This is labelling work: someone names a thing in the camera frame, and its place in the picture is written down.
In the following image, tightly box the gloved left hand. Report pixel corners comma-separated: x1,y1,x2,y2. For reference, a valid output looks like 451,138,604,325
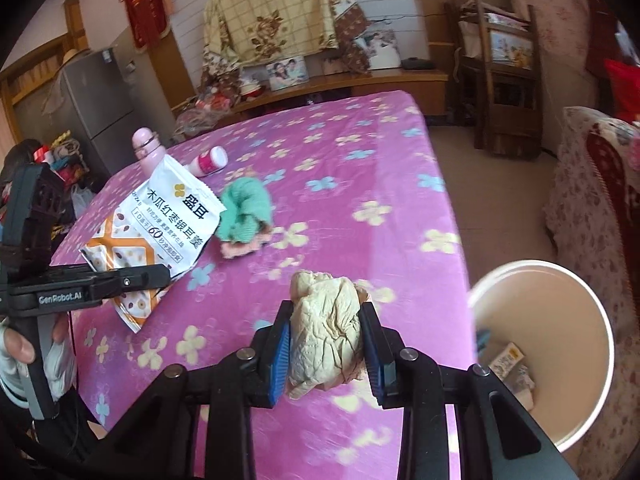
0,311,79,411

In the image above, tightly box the small white carton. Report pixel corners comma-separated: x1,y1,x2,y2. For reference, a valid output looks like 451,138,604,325
489,342,525,380

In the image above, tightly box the white trash bucket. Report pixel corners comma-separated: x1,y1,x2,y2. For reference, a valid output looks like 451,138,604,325
469,260,615,453

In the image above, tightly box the wooden chair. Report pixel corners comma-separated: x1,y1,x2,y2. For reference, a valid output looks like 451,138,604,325
444,0,542,159

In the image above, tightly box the white snack pouch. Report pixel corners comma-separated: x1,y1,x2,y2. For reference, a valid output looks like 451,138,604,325
79,153,228,335

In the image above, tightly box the pink thermos bottle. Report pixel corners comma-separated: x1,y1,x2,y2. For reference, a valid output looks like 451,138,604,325
131,127,166,178

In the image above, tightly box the framed photo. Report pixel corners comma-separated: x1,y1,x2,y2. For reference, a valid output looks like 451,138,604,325
266,56,309,91

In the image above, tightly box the teal green towel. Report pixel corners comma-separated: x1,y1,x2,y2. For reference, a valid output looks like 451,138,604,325
215,177,272,244

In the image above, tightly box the floral covered sofa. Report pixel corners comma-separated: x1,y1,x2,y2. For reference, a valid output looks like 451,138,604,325
544,106,639,479

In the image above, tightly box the red hanging decoration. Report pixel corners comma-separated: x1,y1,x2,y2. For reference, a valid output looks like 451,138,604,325
119,0,170,52

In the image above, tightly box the wooden low cabinet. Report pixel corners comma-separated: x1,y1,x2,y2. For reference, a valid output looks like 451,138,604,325
174,68,449,138

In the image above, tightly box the grey refrigerator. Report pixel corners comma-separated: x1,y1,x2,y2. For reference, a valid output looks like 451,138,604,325
48,48,143,182

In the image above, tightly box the pink floral tablecloth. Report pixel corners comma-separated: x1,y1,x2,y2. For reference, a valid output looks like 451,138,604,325
49,90,476,480

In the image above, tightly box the white pink plastic bottle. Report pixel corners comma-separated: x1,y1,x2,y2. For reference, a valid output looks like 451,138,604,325
186,145,229,178

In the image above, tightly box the red plastic bag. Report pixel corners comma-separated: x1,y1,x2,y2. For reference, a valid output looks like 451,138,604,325
604,58,640,124

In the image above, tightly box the floral beige hanging cloth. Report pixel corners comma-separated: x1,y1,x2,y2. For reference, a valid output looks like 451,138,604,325
202,0,370,81

